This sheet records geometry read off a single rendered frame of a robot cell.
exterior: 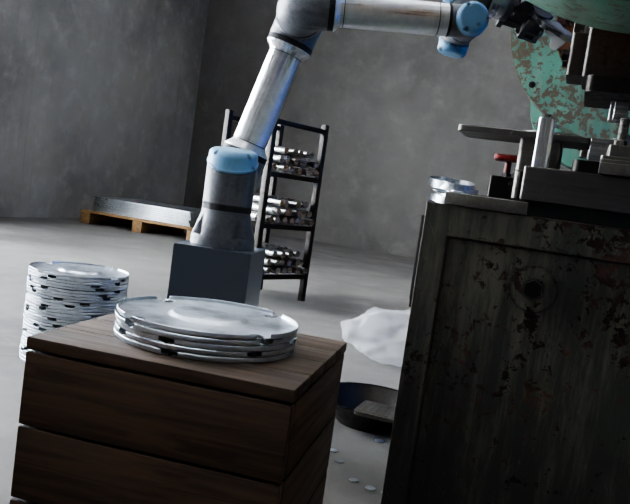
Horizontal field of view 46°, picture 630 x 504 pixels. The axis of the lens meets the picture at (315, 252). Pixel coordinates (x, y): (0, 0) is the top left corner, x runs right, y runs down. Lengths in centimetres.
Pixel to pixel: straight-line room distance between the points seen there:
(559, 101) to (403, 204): 557
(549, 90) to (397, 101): 564
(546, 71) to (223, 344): 209
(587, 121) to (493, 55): 554
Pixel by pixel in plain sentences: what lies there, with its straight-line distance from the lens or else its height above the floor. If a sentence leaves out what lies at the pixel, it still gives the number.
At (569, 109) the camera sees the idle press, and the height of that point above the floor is 102.
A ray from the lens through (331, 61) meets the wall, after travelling 878.
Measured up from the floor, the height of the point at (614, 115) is 83.
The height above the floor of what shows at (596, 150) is 76.
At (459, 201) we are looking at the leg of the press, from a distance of 131.
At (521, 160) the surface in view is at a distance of 152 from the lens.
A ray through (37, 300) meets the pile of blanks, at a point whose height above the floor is 19.
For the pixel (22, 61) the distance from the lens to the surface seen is 692.
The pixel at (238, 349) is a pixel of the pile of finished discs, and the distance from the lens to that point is 110.
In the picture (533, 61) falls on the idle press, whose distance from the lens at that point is 295.
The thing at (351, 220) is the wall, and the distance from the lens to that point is 852.
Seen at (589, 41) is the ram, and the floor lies 95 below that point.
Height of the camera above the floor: 62
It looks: 5 degrees down
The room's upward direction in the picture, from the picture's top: 8 degrees clockwise
